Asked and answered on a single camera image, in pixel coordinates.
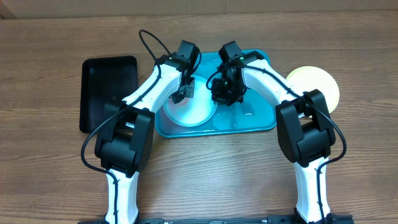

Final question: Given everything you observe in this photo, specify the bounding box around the light blue plate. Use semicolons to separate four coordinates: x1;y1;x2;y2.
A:
163;75;217;127

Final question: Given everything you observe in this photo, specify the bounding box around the yellow plate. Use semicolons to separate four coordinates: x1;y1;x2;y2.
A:
286;66;340;113

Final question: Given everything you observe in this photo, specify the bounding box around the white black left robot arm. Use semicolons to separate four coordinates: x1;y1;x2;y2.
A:
93;40;200;223

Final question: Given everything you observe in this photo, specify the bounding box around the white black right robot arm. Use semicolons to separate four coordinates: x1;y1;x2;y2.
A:
206;41;336;223

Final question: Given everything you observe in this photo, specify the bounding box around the teal plastic tray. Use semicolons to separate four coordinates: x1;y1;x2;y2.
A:
155;52;276;138

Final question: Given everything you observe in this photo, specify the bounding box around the black plastic tray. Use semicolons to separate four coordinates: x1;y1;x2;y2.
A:
79;55;138;133

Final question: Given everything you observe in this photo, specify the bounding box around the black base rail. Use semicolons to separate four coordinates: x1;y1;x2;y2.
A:
78;213;354;224

